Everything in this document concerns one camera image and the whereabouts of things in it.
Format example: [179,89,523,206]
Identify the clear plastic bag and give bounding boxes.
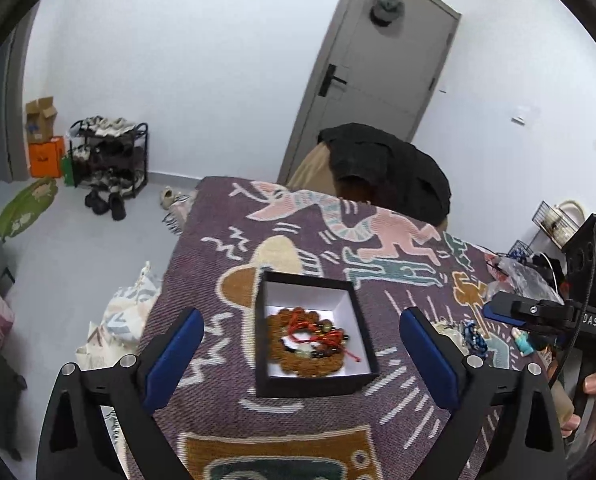
[487,254,565,306]

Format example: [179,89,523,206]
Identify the purple printed blanket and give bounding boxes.
[105,176,569,480]

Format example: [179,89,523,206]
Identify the blue bead bracelet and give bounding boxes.
[458,322,490,359]

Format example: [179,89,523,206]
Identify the white patterned tote bag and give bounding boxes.
[75,261,162,377]

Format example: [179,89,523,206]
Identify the black wire basket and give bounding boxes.
[532,201,580,249]

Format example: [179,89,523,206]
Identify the brown wooden bead bracelet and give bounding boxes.
[265,307,351,376]

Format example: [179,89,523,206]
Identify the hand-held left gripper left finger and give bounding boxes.
[35,307,205,480]

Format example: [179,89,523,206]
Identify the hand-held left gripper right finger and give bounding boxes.
[399,306,569,480]

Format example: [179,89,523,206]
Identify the beige chair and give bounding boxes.
[286,142,450,235]

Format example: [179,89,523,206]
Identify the orange box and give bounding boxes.
[28,136,67,180]

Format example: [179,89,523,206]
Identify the black jewelry box white lining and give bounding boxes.
[254,270,380,398]

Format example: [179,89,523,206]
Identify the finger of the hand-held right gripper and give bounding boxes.
[530,330,565,352]
[483,291,576,333]

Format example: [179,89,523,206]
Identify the green floor mat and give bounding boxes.
[0,177,59,241]

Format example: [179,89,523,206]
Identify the black cloth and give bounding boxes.
[318,123,452,226]

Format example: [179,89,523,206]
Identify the white sneakers pair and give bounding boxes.
[80,116,139,137]

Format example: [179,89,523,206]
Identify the grey door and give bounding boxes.
[278,0,462,186]

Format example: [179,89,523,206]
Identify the green bag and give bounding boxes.
[60,152,77,187]

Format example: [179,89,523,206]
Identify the teal small figurine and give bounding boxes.
[512,329,535,356]

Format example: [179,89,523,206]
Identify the dark bead bracelet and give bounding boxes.
[283,327,360,361]

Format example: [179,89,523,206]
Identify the black shoe rack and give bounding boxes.
[68,117,149,200]

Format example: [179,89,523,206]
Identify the grey hat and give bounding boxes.
[369,0,406,27]

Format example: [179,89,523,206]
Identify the striped cloth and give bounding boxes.
[163,192,197,236]

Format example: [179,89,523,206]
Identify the red string bracelet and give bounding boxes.
[284,310,367,364]

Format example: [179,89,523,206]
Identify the cardboard box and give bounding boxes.
[25,97,59,144]

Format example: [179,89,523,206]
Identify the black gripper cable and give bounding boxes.
[557,221,596,388]

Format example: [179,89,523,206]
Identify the black door lock handle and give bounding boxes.
[319,64,349,97]

